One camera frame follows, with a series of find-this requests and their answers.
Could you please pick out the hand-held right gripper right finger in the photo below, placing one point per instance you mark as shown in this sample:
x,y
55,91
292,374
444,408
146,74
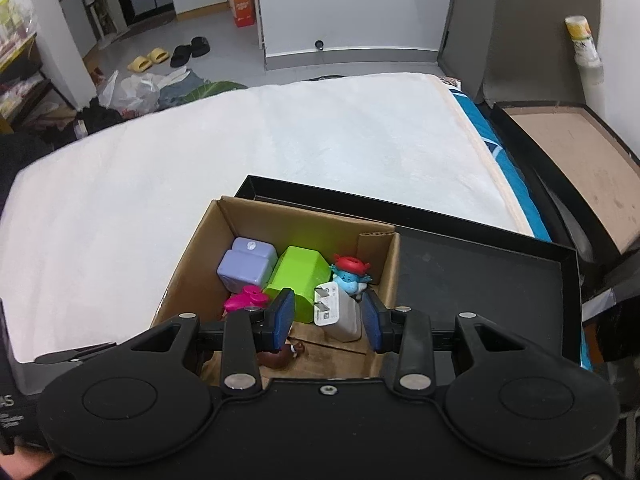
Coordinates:
x,y
374,320

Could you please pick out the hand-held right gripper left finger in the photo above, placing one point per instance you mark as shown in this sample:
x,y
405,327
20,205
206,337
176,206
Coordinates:
x,y
282,317

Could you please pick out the white charger plug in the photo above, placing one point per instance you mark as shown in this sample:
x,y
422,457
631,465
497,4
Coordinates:
x,y
342,315

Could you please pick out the brown figurine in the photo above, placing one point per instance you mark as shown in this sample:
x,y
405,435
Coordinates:
x,y
275,357

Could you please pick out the pink figurine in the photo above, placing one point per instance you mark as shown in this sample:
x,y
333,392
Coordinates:
x,y
242,302

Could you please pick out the green plastic block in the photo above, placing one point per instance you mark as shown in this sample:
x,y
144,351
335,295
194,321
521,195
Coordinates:
x,y
300,275

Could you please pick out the blue figurine with red hat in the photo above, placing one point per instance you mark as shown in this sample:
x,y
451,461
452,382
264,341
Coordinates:
x,y
350,275

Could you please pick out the purple plastic box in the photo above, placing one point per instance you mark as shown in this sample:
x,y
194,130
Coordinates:
x,y
245,265

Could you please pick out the brown cardboard box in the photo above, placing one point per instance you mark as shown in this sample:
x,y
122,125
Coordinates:
x,y
200,270

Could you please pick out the black tray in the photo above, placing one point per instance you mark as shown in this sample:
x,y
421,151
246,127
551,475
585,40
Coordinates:
x,y
475,280

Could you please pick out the person's left hand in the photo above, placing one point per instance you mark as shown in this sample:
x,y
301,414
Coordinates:
x,y
30,466

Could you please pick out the blue patterned bed sheet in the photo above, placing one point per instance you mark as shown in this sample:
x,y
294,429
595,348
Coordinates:
x,y
505,170

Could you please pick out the green leaf print cloth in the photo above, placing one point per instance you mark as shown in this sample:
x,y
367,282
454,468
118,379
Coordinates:
x,y
215,91

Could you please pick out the large black open box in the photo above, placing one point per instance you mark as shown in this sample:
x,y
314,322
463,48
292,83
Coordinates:
x,y
560,150

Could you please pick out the white plastic bag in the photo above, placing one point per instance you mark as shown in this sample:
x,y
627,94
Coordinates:
x,y
135,92

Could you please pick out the black slipper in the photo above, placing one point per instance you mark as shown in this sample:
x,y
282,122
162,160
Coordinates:
x,y
181,56
201,46

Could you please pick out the yellow slipper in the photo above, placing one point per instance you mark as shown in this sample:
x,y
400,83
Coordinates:
x,y
158,56
139,65

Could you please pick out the orange carton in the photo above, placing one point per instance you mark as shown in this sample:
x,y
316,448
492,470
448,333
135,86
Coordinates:
x,y
243,10

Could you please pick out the yellow label bottle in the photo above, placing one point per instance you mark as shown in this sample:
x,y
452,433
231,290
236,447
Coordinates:
x,y
582,45

